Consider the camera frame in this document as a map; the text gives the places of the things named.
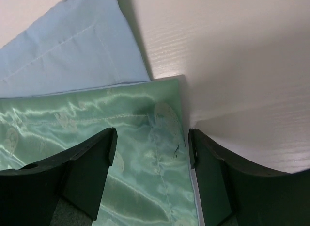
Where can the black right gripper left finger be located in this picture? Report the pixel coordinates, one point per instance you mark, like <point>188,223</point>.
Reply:
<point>62,190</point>

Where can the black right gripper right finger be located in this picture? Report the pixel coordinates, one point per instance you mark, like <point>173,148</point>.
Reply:
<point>232,187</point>

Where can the green satin placemat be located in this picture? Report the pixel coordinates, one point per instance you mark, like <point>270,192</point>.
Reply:
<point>76,71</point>

